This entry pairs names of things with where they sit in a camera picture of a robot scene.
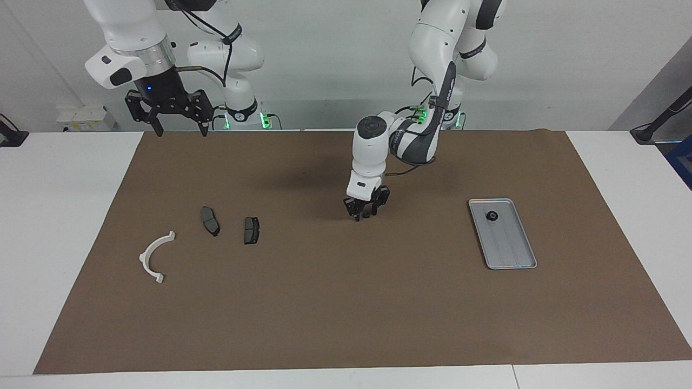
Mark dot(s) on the white power strip box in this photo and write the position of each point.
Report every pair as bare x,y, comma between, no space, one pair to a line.
86,119

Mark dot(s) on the brown table mat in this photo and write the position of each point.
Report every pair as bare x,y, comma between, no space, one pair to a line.
346,302

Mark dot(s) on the short grey brake pad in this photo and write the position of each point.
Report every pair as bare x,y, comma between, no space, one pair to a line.
251,231

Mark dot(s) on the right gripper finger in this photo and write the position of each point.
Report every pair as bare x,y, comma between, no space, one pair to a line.
204,108
138,108

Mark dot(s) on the long grey brake pad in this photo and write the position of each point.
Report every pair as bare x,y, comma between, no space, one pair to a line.
211,222

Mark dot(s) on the white semicircular bracket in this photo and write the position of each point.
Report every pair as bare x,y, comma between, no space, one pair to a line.
144,257

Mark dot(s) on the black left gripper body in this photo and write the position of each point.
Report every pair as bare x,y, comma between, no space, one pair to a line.
373,202

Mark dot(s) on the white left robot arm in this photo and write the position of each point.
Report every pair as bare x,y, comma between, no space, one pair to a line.
367,156

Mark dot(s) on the large black bearing gear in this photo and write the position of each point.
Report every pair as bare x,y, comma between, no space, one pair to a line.
492,216

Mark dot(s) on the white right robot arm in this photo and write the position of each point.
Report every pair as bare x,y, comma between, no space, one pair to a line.
124,27

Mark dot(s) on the silver metal tray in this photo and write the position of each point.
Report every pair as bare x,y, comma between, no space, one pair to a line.
508,243

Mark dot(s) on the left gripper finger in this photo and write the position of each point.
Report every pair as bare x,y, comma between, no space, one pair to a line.
352,209
385,202

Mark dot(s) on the black angled stand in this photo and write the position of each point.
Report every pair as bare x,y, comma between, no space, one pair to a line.
649,132

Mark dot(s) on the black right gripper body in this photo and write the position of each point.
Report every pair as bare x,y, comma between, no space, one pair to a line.
162,89

